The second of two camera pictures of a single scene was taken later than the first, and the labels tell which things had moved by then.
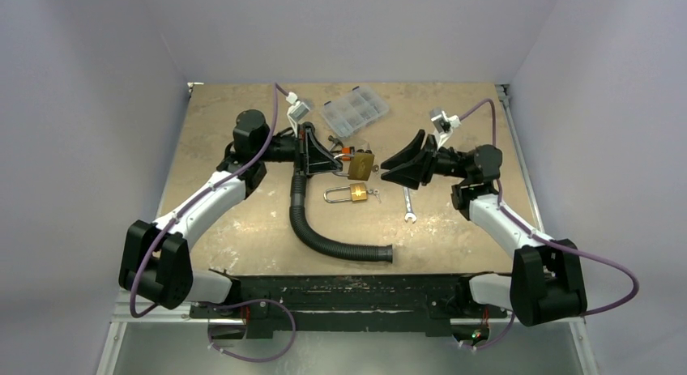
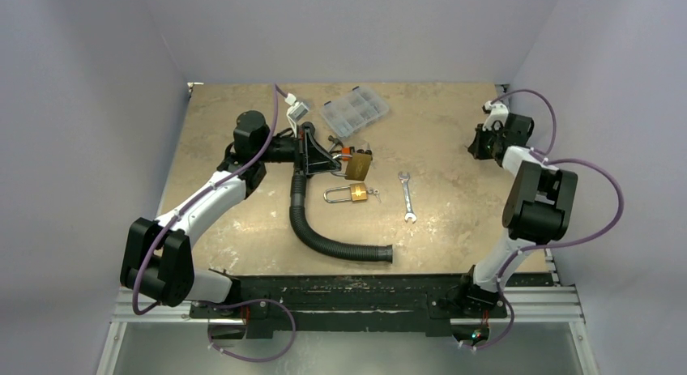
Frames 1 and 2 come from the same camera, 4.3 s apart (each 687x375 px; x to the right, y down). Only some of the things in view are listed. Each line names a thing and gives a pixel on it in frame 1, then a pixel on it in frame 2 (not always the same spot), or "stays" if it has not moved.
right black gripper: (429, 161) -> (484, 142)
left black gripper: (317, 159) stays
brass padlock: (360, 167) stays
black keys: (368, 151) stays
